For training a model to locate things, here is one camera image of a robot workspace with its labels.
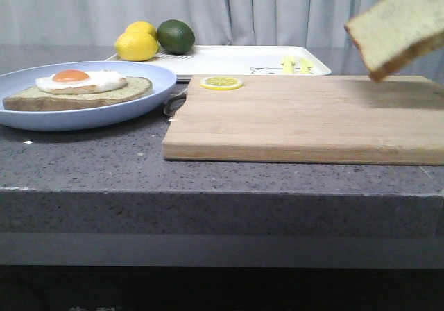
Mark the front yellow lemon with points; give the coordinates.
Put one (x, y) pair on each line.
(136, 46)

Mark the light blue plate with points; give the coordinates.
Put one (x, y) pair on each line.
(162, 80)

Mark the yellow fork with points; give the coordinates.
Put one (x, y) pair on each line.
(288, 64)
(305, 66)

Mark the right yellow fork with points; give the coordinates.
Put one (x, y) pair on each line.
(305, 66)

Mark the grey curtain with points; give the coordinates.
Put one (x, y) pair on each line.
(303, 23)

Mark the left yellow fork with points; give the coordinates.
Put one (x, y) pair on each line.
(288, 64)

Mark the rear yellow lemon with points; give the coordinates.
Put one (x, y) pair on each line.
(142, 27)

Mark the yellow lemon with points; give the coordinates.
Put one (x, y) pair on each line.
(142, 27)
(136, 46)

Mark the metal cutting board handle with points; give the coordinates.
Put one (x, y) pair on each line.
(173, 104)

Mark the green lime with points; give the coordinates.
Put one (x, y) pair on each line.
(175, 36)

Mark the fried egg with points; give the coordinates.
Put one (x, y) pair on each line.
(75, 81)

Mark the bread slice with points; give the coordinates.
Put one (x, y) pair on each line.
(33, 99)
(391, 34)

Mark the white tray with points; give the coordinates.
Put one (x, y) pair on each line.
(236, 60)

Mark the wooden cutting board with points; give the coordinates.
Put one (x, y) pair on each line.
(311, 119)

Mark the lemon slice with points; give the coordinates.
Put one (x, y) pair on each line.
(221, 83)

